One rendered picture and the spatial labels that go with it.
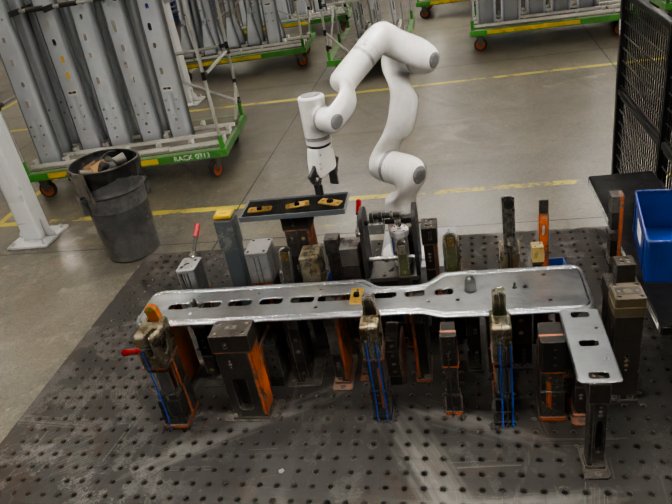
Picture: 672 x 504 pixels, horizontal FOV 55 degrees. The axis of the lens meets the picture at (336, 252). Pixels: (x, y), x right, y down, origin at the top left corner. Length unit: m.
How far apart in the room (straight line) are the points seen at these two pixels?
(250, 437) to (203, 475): 0.18
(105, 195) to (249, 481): 2.98
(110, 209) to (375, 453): 3.15
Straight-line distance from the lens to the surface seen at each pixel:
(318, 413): 2.03
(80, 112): 6.48
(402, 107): 2.30
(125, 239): 4.72
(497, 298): 1.73
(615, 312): 1.82
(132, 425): 2.23
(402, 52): 2.23
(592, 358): 1.70
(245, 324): 1.90
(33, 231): 5.63
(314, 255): 2.05
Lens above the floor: 2.09
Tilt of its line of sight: 29 degrees down
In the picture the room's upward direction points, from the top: 10 degrees counter-clockwise
